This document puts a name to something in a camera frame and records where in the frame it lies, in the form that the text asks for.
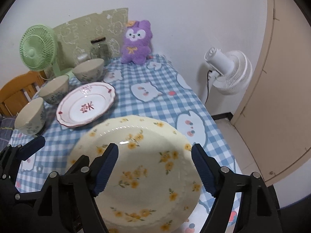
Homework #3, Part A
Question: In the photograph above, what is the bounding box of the blue checked tablecloth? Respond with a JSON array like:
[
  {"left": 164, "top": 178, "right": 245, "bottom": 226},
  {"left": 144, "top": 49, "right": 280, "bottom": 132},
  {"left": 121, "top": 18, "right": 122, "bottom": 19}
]
[{"left": 10, "top": 53, "right": 243, "bottom": 233}]

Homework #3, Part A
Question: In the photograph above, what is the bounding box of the green desk fan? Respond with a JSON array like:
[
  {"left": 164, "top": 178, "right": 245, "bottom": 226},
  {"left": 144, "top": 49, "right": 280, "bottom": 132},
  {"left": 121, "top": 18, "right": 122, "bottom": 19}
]
[{"left": 20, "top": 24, "right": 73, "bottom": 80}]

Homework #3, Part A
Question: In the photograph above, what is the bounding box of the black fan cable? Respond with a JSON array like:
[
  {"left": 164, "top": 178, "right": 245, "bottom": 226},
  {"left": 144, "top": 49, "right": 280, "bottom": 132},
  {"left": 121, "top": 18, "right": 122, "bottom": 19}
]
[{"left": 205, "top": 70, "right": 212, "bottom": 105}]

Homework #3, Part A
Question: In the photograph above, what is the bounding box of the grey plaid pillow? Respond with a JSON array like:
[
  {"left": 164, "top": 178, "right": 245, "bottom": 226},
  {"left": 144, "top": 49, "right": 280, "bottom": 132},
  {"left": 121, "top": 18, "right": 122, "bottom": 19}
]
[{"left": 0, "top": 115, "right": 16, "bottom": 148}]

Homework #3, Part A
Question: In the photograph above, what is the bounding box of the large yellow floral plate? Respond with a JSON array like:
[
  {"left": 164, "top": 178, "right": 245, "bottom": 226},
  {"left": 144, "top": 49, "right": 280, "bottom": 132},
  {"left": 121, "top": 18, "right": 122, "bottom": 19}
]
[{"left": 107, "top": 220, "right": 192, "bottom": 233}]

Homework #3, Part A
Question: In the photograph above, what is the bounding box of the glass jar with lid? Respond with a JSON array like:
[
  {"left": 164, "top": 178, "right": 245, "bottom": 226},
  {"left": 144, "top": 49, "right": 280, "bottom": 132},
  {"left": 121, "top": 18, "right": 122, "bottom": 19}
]
[{"left": 90, "top": 37, "right": 110, "bottom": 66}]

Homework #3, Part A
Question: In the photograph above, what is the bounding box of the purple plush toy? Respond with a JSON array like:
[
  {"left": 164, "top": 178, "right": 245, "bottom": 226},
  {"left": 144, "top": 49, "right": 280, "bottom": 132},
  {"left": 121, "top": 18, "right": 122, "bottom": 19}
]
[{"left": 121, "top": 20, "right": 153, "bottom": 65}]

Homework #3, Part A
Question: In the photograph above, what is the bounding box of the small yellow floral plate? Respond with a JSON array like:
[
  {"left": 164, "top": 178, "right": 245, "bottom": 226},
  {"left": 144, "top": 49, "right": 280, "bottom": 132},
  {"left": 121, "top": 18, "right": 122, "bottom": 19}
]
[{"left": 67, "top": 116, "right": 203, "bottom": 229}]

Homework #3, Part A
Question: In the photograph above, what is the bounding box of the wooden bed headboard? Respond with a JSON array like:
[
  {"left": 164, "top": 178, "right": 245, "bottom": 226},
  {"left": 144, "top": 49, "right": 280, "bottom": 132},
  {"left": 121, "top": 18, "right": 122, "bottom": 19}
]
[{"left": 0, "top": 71, "right": 48, "bottom": 117}]

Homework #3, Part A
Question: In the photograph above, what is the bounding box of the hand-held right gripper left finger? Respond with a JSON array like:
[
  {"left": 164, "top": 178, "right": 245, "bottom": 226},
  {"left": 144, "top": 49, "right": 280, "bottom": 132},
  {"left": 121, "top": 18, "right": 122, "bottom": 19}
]
[{"left": 33, "top": 143, "right": 119, "bottom": 233}]

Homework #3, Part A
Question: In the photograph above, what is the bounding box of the green printed board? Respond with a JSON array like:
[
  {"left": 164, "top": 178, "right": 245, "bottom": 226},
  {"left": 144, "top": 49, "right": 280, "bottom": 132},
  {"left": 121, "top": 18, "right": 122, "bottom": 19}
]
[{"left": 52, "top": 8, "right": 129, "bottom": 71}]

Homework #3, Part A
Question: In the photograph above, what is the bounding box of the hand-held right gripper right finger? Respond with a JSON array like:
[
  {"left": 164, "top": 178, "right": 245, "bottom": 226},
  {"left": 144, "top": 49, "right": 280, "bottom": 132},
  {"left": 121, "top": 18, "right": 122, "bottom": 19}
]
[{"left": 191, "top": 144, "right": 283, "bottom": 233}]

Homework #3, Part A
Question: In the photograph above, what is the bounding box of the white standing fan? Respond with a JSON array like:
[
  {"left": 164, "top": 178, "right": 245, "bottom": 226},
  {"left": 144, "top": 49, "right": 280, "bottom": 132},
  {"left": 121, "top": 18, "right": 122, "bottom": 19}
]
[{"left": 204, "top": 47, "right": 253, "bottom": 96}]

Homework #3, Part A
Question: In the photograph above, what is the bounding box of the beige door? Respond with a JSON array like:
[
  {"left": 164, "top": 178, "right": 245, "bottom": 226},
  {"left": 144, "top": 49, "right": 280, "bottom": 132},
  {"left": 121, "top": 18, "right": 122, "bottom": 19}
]
[{"left": 230, "top": 0, "right": 311, "bottom": 187}]

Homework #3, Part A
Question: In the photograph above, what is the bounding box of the red rimmed white plate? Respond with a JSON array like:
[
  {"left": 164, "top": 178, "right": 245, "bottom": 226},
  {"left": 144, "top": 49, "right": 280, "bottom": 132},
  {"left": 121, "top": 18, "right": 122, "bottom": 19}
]
[{"left": 56, "top": 82, "right": 116, "bottom": 128}]

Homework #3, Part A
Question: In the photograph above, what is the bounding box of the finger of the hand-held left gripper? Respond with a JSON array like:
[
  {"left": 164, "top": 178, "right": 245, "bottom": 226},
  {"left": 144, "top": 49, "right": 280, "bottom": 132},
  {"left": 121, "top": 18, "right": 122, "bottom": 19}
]
[
  {"left": 0, "top": 172, "right": 37, "bottom": 209},
  {"left": 0, "top": 136, "right": 46, "bottom": 173}
]

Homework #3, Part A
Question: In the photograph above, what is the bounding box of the floral ceramic bowl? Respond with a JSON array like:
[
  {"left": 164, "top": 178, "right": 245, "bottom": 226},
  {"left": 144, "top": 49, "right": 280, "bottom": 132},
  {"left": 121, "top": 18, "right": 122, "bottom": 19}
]
[
  {"left": 14, "top": 98, "right": 46, "bottom": 136},
  {"left": 39, "top": 75, "right": 70, "bottom": 105},
  {"left": 72, "top": 58, "right": 105, "bottom": 83}
]

